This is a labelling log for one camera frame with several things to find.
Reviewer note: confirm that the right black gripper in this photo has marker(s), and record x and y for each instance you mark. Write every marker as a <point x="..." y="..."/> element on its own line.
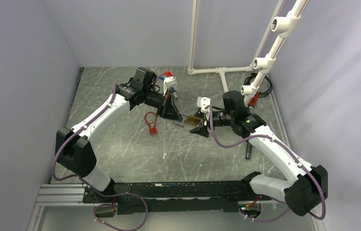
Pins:
<point x="202" y="131"/>

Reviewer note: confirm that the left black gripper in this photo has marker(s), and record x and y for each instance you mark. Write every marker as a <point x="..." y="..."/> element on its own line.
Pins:
<point x="170" y="110"/>

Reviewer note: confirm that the red cable lock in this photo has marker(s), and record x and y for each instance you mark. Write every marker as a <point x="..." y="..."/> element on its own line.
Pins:
<point x="150" y="119"/>

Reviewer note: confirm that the blue cable lock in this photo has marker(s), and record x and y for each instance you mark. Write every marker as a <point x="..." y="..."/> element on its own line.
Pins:
<point x="175" y="95"/>

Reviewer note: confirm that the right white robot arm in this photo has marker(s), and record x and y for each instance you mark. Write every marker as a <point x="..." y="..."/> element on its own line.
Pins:
<point x="305" y="187"/>

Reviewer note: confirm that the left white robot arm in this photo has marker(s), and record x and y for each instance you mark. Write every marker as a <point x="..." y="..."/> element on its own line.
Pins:
<point x="74" y="148"/>

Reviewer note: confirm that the dark grey rod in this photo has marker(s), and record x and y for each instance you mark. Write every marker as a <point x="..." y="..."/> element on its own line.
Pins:
<point x="248" y="151"/>

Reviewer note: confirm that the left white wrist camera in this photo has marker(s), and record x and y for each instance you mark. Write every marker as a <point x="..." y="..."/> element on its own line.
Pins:
<point x="170" y="83"/>

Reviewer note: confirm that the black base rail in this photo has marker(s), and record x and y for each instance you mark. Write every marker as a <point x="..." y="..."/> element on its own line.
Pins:
<point x="137" y="197"/>

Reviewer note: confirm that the aluminium frame rail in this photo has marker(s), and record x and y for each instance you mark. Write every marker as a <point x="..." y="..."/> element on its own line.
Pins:
<point x="57" y="195"/>

